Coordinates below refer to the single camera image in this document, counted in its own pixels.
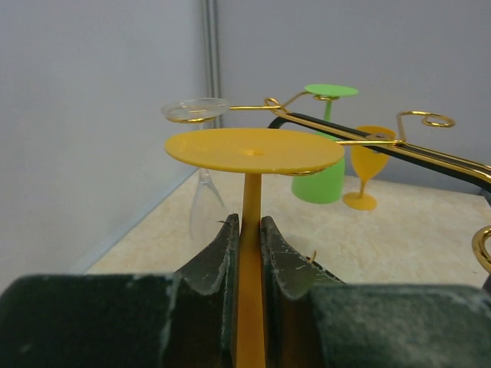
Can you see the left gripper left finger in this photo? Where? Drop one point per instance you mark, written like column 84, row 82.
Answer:
column 182, row 319

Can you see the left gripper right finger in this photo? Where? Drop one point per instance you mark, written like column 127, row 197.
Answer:
column 313, row 319

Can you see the clear wine glass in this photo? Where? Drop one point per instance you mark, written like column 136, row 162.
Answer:
column 208, row 211

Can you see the green goblet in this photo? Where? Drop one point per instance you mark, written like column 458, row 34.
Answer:
column 325, row 183

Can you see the orange goblet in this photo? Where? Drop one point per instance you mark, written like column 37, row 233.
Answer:
column 367, row 163
column 252, row 152

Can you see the gold wine glass rack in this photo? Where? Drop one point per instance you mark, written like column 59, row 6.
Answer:
column 459, row 168

